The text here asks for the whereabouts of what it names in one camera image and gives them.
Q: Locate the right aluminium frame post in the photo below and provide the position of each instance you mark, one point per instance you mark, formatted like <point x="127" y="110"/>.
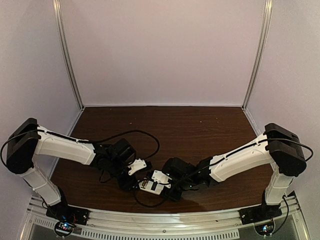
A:
<point x="263" y="36"/>

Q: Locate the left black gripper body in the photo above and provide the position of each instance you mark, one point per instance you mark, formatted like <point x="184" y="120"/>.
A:
<point x="124" y="185"/>

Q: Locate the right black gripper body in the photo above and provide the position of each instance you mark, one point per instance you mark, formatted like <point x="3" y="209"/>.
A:
<point x="176" y="197"/>

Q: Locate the white red remote control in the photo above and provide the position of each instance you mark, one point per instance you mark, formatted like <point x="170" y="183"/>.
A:
<point x="153" y="187"/>

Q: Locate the circuit board with led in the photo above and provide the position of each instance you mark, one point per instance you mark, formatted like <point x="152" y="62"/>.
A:
<point x="265" y="229"/>
<point x="63" y="229"/>

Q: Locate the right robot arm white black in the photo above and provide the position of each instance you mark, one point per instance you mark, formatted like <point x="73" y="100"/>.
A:
<point x="276" y="145"/>

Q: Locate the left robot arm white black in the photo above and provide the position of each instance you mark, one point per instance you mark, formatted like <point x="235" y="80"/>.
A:
<point x="31" y="139"/>

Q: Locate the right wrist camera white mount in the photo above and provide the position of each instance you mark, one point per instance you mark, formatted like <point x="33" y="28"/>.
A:
<point x="160" y="178"/>

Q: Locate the left aluminium frame post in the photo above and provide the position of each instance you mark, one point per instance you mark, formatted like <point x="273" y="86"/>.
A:
<point x="66" y="54"/>

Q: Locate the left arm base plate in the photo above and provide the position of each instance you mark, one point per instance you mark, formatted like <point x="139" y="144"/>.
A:
<point x="72" y="215"/>

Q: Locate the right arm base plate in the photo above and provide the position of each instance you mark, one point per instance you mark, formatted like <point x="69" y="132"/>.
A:
<point x="259" y="213"/>

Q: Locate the aluminium frame post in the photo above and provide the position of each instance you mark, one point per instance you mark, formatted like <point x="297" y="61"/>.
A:
<point x="66" y="54"/>
<point x="263" y="36"/>

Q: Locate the right circuit board with LED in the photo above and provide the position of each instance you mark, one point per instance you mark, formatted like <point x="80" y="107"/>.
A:
<point x="265" y="229"/>

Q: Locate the left circuit board with LED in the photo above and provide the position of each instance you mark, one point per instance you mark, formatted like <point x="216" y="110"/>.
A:
<point x="63" y="229"/>

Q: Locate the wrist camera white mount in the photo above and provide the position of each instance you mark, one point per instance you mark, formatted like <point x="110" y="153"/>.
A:
<point x="137" y="165"/>
<point x="160" y="178"/>

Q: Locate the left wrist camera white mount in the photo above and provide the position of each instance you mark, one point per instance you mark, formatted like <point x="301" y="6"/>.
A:
<point x="137" y="165"/>

